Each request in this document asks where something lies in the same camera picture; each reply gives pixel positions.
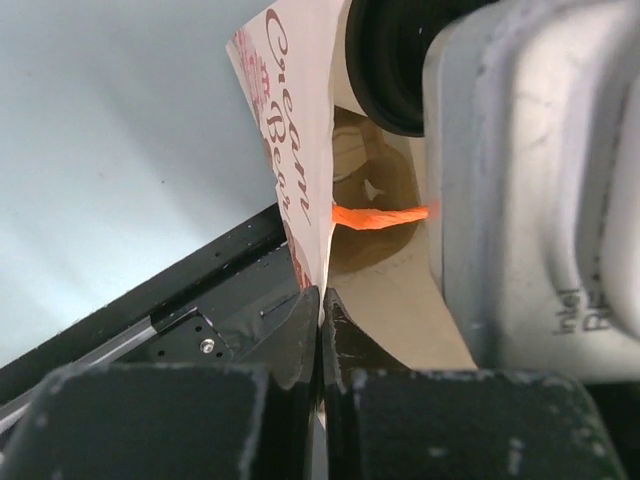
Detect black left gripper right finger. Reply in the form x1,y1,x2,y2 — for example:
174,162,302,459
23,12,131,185
322,290,627,479

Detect brown paper takeout bag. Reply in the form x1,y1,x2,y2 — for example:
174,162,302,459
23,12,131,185
226,1,473,370

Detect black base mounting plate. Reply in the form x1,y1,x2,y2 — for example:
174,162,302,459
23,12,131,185
1,205,298,435

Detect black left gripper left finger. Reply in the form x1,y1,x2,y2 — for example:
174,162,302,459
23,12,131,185
1,288,320,479

